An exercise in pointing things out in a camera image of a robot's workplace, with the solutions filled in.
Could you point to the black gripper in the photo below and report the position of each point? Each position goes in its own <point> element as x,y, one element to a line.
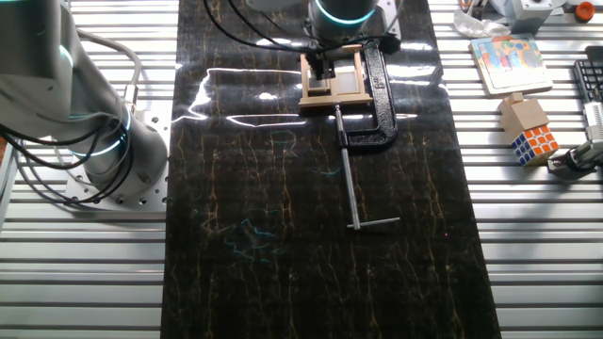
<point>322,55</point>

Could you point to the wooden sliding window sash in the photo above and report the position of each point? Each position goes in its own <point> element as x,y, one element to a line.
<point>320,85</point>

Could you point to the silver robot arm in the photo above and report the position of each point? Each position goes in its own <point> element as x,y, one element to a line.
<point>42,80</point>

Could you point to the black C-clamp with steel screw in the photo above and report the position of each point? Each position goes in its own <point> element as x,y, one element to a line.
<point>384,94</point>

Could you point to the crumpled clear plastic wrap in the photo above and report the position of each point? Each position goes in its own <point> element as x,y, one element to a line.
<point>476,28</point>

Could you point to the wooden toy house block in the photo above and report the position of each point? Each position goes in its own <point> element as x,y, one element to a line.
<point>523,115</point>

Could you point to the grey control box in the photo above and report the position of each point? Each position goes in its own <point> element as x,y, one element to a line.
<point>530,16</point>

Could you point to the black marble pattern mat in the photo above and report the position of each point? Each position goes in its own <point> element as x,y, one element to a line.
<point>282,282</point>

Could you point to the Rubik's cube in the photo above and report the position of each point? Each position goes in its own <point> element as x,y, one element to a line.
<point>537,143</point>

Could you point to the black keyboard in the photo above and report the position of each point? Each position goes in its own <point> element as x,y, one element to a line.
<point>591,75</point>

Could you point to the orange round button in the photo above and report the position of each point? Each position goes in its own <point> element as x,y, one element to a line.
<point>584,10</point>

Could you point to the wooden toy window frame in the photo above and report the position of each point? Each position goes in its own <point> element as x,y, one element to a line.
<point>339,99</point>

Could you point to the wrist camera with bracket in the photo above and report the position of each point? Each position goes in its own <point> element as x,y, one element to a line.
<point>389,43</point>

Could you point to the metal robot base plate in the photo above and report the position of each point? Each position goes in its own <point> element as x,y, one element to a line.
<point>151,200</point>

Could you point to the small camera on black mount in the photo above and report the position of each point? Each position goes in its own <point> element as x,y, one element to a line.
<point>572,162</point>

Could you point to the silver ribbed camera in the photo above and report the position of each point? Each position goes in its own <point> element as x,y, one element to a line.
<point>594,120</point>

